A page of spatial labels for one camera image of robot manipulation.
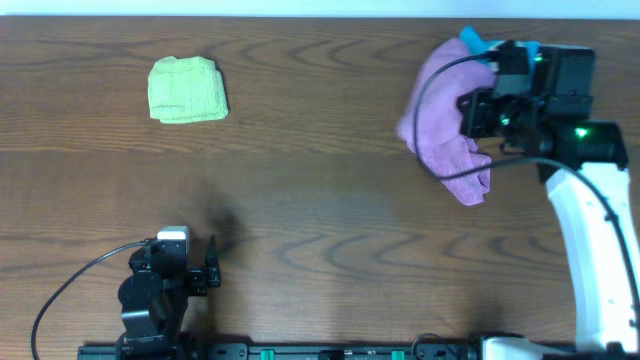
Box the black camera cable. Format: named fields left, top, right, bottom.
left=412, top=51, right=640, bottom=321
left=30, top=239, right=151, bottom=360

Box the black right camera cable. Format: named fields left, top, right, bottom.
left=412, top=51, right=640, bottom=321

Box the black left camera cable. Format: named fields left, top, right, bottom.
left=30, top=239, right=151, bottom=360

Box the blue cloth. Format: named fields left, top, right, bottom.
left=459, top=26, right=540, bottom=63

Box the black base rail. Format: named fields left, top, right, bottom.
left=77, top=341, right=640, bottom=360

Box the folded green cloth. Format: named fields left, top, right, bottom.
left=147, top=56, right=229, bottom=124

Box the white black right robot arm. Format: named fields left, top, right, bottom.
left=457, top=41, right=639, bottom=359

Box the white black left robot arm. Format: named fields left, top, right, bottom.
left=115, top=237, right=221, bottom=360

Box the purple microfibre cloth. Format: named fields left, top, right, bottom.
left=397, top=37, right=495, bottom=206

